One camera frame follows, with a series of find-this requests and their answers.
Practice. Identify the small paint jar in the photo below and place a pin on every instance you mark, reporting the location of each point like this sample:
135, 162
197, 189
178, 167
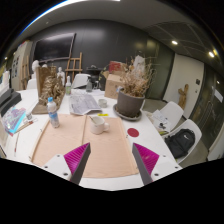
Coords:
29, 116

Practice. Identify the wooden easel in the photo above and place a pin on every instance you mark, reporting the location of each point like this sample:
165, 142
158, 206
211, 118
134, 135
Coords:
74, 69
24, 71

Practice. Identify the papers on chair seat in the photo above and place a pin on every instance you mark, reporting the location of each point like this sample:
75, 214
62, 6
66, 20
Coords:
160, 120

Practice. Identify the small grey round jar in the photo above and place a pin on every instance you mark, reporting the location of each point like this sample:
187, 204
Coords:
102, 103

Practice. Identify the black stacked boxes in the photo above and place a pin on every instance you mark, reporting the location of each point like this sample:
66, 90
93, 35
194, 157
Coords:
9, 101

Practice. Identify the wooden figure statue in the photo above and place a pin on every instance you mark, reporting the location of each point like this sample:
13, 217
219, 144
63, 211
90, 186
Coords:
183, 96

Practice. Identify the white plaster bust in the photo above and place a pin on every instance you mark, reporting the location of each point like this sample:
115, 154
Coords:
35, 66

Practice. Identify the white plaster figurine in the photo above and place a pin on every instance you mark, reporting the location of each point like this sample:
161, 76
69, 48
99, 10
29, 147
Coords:
60, 75

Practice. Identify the flat round red coaster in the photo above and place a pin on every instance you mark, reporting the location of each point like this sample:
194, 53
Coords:
133, 132

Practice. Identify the grey round pot saucer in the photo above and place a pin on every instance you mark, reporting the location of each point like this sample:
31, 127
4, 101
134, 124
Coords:
135, 117

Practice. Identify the yellow label strip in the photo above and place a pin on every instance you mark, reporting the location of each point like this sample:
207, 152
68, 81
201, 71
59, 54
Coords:
103, 115

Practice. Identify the white cabinet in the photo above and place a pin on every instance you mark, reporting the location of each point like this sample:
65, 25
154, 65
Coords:
20, 56

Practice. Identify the blue-capped plastic water bottle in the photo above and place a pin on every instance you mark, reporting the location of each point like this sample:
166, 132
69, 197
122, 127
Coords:
53, 115

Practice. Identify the black wall screen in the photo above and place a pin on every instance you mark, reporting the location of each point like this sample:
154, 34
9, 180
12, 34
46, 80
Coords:
53, 46

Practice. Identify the round recessed ceiling light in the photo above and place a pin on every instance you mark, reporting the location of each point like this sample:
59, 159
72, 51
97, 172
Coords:
211, 54
174, 42

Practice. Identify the open grey newspaper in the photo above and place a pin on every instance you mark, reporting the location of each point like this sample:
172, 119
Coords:
83, 104

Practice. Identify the long ceiling light strip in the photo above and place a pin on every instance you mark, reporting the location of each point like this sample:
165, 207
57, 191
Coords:
50, 11

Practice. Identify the black backpack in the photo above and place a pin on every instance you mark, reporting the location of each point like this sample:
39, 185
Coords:
180, 141

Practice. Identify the white ceramic mug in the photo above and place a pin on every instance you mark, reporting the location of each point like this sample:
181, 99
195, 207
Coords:
97, 127

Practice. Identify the white wrapped sculpture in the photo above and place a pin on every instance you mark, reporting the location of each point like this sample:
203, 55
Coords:
139, 63

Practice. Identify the red box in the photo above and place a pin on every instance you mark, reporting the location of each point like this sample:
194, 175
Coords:
115, 66

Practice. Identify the white green spray bottle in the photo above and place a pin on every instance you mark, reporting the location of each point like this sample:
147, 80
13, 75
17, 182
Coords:
68, 87

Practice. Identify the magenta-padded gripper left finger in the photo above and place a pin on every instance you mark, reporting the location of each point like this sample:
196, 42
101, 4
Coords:
75, 156

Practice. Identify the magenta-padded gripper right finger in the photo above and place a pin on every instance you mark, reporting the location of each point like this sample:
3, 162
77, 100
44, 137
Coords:
148, 158

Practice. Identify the dried plant in grey pot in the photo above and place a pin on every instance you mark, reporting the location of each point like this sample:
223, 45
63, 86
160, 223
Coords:
129, 103

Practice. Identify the white plastic chair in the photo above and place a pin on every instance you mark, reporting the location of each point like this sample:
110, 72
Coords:
31, 84
196, 128
173, 111
80, 80

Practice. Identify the thin red stick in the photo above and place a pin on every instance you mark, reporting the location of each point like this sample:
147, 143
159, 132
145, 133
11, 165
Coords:
16, 144

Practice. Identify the stick in mug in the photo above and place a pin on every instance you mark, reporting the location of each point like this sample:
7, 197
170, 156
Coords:
92, 119

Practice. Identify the brown cardboard box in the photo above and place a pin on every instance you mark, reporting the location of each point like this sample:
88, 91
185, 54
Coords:
112, 86

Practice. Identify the light wooden drawing board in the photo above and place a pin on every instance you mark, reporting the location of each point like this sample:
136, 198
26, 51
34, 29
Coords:
60, 140
110, 150

